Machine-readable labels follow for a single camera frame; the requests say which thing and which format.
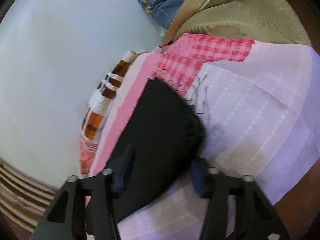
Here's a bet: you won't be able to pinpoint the pink checkered bed sheet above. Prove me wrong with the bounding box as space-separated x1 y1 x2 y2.
88 34 319 239

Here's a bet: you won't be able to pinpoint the khaki cloth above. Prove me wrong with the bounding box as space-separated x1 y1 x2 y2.
162 0 311 46

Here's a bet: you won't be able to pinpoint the beige striped curtain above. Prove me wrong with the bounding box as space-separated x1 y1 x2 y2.
1 159 56 233

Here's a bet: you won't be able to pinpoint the orange checkered pillow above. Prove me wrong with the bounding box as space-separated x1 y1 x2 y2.
79 51 148 175

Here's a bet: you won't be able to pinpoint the black pants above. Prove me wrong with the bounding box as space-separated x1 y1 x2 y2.
106 79 205 222

